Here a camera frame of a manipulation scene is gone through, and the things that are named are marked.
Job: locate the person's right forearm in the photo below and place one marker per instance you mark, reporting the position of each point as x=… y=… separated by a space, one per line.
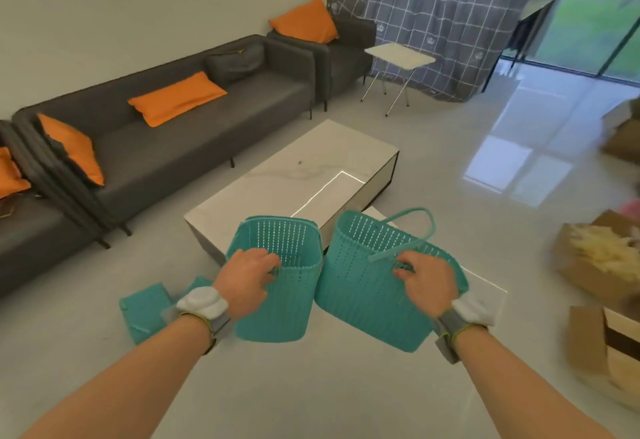
x=520 y=383

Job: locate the cardboard box with straw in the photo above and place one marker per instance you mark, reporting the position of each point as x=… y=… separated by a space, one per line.
x=595 y=253

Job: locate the white wrist tracker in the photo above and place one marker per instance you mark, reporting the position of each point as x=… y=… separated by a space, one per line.
x=204 y=303
x=465 y=321

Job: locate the long dark grey sofa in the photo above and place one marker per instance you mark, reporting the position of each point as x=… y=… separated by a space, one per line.
x=165 y=153

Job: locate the white marble coffee table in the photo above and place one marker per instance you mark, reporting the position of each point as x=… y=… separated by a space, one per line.
x=300 y=178

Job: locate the glass sliding door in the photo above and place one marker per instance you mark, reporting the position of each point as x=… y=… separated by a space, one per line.
x=595 y=13

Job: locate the black frame desk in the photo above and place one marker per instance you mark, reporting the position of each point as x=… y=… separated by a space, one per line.
x=525 y=28

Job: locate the white right wrist tracker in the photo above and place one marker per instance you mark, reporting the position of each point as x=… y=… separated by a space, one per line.
x=465 y=321

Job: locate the grey checked curtain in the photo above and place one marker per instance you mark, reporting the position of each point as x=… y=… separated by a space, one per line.
x=440 y=13

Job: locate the open cardboard box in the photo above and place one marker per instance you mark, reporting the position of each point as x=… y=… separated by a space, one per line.
x=607 y=343

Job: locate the dark grey cushion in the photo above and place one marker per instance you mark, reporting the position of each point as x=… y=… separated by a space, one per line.
x=235 y=63

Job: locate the dark grey armchair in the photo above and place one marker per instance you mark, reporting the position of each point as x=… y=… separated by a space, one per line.
x=345 y=53

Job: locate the person's left fingers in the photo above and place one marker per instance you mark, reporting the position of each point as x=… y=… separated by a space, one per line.
x=265 y=261

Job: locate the white folding side table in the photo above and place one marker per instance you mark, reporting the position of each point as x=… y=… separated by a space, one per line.
x=397 y=61

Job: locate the orange cushion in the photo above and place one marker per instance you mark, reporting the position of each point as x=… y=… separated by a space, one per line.
x=177 y=97
x=72 y=148
x=306 y=21
x=11 y=173

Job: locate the person's left forearm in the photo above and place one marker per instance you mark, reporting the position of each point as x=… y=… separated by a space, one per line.
x=120 y=383

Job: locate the person's right hand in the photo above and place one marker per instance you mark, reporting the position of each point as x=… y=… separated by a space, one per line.
x=430 y=281

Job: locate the person's right fingers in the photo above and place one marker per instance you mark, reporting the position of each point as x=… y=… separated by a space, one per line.
x=405 y=266

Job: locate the person's left hand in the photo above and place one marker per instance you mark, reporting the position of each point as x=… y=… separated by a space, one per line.
x=245 y=279

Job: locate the white left wrist tracker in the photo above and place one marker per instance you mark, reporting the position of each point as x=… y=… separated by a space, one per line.
x=204 y=303

